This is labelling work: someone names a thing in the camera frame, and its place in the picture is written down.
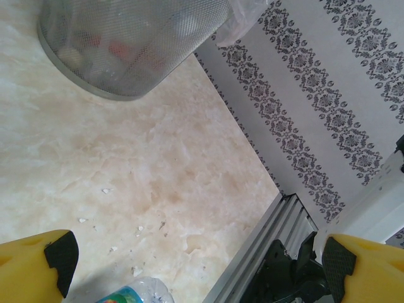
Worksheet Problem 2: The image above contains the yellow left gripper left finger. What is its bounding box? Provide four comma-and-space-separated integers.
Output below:
0, 229, 79, 303

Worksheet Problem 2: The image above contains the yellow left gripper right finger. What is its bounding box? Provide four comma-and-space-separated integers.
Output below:
321, 233, 404, 303

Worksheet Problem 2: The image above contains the clear bottle colourful label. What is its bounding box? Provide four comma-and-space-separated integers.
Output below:
96, 276, 175, 303

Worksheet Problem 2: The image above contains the grey metal mesh bin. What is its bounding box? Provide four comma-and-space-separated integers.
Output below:
37, 0, 234, 102

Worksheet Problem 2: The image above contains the clear plastic bin liner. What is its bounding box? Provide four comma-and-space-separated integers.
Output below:
215, 0, 273, 49

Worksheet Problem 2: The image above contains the aluminium mounting rail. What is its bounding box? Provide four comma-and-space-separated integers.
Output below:
201, 192, 319, 303

